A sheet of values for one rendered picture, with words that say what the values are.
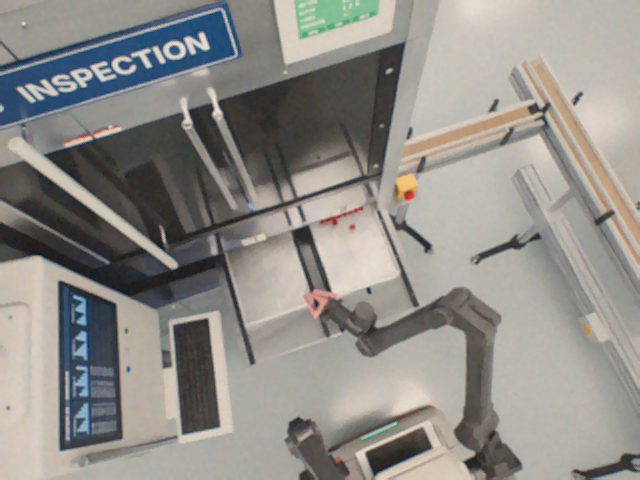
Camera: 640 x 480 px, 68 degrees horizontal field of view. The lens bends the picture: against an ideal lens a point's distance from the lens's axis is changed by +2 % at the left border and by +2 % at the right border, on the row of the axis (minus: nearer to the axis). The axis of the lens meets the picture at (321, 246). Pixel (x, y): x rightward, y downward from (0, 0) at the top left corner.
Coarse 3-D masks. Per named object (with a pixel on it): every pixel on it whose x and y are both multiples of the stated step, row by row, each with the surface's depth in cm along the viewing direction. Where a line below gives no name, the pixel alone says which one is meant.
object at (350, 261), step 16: (368, 208) 183; (368, 224) 181; (320, 240) 180; (336, 240) 180; (352, 240) 179; (368, 240) 179; (384, 240) 179; (320, 256) 175; (336, 256) 178; (352, 256) 177; (368, 256) 177; (384, 256) 177; (336, 272) 176; (352, 272) 175; (368, 272) 175; (384, 272) 175; (336, 288) 174; (352, 288) 172
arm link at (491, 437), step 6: (480, 426) 121; (486, 426) 121; (492, 426) 122; (480, 432) 120; (486, 432) 121; (492, 432) 123; (498, 432) 123; (486, 438) 121; (492, 438) 121; (498, 438) 123; (486, 444) 120; (492, 444) 121; (498, 444) 123; (486, 450) 121; (492, 450) 121
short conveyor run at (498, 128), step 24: (480, 120) 184; (504, 120) 187; (528, 120) 183; (408, 144) 183; (432, 144) 185; (456, 144) 182; (480, 144) 184; (504, 144) 189; (408, 168) 182; (432, 168) 189
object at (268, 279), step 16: (272, 240) 181; (288, 240) 181; (240, 256) 179; (256, 256) 179; (272, 256) 179; (288, 256) 179; (240, 272) 177; (256, 272) 177; (272, 272) 177; (288, 272) 177; (240, 288) 176; (256, 288) 175; (272, 288) 175; (288, 288) 175; (304, 288) 174; (240, 304) 172; (256, 304) 173; (272, 304) 173; (288, 304) 173; (304, 304) 170; (256, 320) 168
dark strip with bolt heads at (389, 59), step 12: (384, 48) 96; (396, 48) 97; (384, 60) 99; (396, 60) 101; (384, 72) 103; (396, 72) 104; (384, 84) 107; (384, 96) 112; (384, 108) 116; (384, 120) 122; (372, 132) 125; (384, 132) 127; (372, 144) 131; (384, 144) 134; (372, 156) 138; (372, 168) 146
